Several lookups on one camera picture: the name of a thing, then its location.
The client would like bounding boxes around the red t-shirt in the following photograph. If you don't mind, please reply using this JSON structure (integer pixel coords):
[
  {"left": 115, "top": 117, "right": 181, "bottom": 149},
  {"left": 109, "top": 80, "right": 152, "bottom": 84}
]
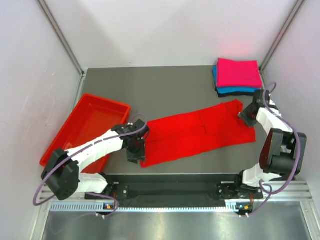
[{"left": 140, "top": 99, "right": 256, "bottom": 168}]

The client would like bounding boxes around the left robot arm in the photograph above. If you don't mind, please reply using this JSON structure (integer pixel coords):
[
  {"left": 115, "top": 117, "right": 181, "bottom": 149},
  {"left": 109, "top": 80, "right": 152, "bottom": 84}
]
[{"left": 41, "top": 119, "right": 150, "bottom": 201}]

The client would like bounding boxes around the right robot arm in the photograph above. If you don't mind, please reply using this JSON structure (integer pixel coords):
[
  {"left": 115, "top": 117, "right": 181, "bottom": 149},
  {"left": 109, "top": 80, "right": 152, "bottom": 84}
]
[{"left": 217, "top": 89, "right": 307, "bottom": 200}]

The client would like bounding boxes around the black folded t-shirt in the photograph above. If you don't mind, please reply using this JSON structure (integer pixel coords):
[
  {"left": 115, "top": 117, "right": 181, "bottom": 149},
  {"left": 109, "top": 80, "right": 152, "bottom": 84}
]
[{"left": 215, "top": 87, "right": 259, "bottom": 98}]

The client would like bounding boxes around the blue folded t-shirt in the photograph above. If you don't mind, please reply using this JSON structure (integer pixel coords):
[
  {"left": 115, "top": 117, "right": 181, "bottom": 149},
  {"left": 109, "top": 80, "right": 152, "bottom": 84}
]
[{"left": 212, "top": 65, "right": 260, "bottom": 97}]

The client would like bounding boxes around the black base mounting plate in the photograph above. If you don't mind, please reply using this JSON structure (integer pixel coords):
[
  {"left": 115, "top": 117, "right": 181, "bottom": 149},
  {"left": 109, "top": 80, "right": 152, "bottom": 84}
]
[{"left": 84, "top": 173, "right": 263, "bottom": 201}]

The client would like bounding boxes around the pink folded t-shirt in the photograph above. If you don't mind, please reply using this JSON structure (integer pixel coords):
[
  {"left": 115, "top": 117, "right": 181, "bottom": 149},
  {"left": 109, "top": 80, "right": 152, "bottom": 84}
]
[{"left": 216, "top": 58, "right": 263, "bottom": 88}]

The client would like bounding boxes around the red plastic bin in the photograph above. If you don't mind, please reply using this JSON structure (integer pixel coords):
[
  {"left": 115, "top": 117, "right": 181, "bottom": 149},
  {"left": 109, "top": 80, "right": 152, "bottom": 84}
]
[{"left": 39, "top": 93, "right": 131, "bottom": 167}]

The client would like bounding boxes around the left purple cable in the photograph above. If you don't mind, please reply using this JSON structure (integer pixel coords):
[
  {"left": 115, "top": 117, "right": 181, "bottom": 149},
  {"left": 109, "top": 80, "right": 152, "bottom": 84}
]
[{"left": 32, "top": 113, "right": 148, "bottom": 231}]

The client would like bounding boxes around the purple cable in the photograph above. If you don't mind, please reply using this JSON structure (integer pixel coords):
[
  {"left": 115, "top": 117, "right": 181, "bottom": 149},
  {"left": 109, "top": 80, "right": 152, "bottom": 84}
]
[
  {"left": 217, "top": 82, "right": 301, "bottom": 218},
  {"left": 32, "top": 113, "right": 148, "bottom": 231}
]

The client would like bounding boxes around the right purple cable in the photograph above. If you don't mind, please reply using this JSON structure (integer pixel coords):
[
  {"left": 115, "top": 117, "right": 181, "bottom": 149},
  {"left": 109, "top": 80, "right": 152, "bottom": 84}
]
[{"left": 217, "top": 82, "right": 301, "bottom": 218}]

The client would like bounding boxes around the left aluminium frame post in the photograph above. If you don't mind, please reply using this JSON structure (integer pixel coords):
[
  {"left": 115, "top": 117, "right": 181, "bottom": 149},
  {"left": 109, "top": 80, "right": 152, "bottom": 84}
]
[{"left": 34, "top": 0, "right": 87, "bottom": 76}]

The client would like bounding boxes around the aluminium frame post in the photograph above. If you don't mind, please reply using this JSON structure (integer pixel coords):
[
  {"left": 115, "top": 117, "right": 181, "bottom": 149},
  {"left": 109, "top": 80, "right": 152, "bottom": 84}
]
[
  {"left": 259, "top": 0, "right": 307, "bottom": 73},
  {"left": 34, "top": 0, "right": 87, "bottom": 76}
]

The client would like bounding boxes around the aluminium front rail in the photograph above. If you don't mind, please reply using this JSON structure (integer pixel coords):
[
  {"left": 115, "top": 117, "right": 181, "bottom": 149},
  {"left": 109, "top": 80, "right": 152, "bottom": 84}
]
[{"left": 49, "top": 181, "right": 313, "bottom": 215}]

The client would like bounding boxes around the right aluminium frame post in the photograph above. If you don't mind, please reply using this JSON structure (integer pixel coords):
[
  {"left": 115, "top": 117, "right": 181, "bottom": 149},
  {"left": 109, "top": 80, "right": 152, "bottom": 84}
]
[{"left": 259, "top": 0, "right": 307, "bottom": 73}]

